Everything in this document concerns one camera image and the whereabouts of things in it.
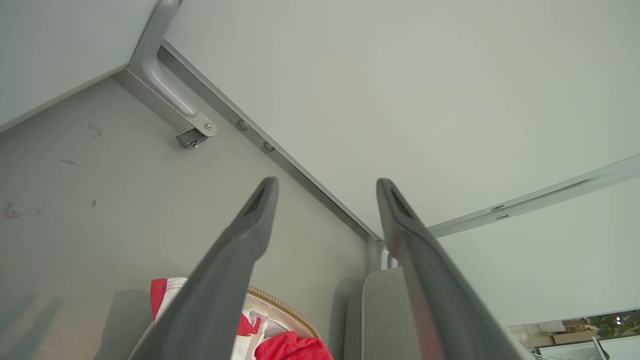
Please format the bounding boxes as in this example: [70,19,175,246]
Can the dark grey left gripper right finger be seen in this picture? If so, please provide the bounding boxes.
[376,178,535,360]

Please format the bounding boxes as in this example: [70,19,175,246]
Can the grey partition support leg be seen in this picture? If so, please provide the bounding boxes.
[128,0,218,138]

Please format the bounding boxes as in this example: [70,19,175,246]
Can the black caster wheel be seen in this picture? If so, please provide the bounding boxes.
[176,128,209,149]

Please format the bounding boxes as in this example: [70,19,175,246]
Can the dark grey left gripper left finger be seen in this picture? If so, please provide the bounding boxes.
[128,176,280,360]

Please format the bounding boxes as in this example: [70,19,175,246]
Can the red and white clothes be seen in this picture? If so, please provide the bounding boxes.
[150,277,335,360]

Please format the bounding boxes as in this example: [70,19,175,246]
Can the white partition panel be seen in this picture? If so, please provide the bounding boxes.
[0,0,161,133]
[161,0,640,241]
[430,155,640,328]

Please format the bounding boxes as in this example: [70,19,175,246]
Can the woven laundry basket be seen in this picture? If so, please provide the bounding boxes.
[244,286,322,340]

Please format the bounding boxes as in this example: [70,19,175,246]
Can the grey upholstered chair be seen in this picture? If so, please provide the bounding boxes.
[330,267,421,360]

